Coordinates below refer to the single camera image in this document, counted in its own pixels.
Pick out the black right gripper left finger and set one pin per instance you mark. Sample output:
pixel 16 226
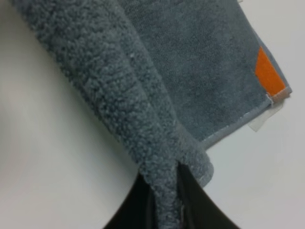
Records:
pixel 138 209

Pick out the grey towel with orange pattern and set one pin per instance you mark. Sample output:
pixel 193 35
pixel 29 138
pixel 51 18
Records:
pixel 168 78

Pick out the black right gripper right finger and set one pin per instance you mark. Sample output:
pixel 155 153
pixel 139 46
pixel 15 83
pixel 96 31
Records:
pixel 198 210

